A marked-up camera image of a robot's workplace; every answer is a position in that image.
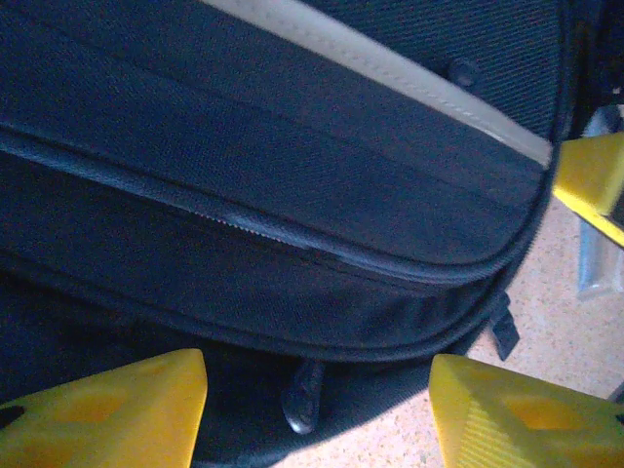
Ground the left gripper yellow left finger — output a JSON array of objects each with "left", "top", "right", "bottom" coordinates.
[{"left": 0, "top": 348, "right": 209, "bottom": 468}]

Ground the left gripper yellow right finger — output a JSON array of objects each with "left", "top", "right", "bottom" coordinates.
[{"left": 428, "top": 353, "right": 624, "bottom": 468}]

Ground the navy blue backpack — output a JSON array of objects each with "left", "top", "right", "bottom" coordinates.
[{"left": 0, "top": 0, "right": 624, "bottom": 464}]

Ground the clear plastic pencil case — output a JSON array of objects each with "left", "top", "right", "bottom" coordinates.
[{"left": 577, "top": 106, "right": 624, "bottom": 301}]

